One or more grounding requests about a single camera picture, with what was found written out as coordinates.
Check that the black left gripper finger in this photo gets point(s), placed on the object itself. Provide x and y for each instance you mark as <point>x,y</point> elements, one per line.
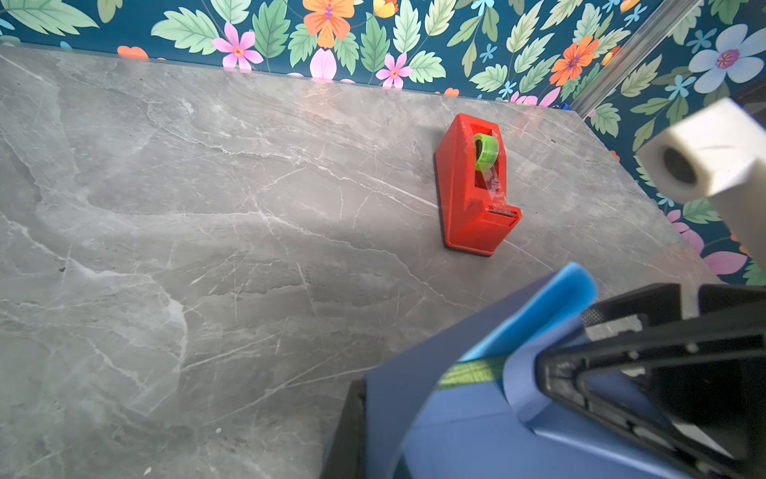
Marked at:
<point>346,455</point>

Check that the aluminium corner frame post right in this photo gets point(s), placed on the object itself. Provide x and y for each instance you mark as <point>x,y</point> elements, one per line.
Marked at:
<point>651,34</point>

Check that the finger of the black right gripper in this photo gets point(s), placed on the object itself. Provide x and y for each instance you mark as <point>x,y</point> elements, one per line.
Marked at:
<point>654,305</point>
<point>690,391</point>

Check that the red tape dispenser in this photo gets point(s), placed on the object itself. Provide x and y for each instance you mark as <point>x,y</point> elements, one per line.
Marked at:
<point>472,187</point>

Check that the green gift box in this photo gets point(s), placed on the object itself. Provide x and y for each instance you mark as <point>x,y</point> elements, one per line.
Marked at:
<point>476,371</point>

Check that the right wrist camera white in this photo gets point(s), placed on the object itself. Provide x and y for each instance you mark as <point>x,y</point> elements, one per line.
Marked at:
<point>718,155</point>

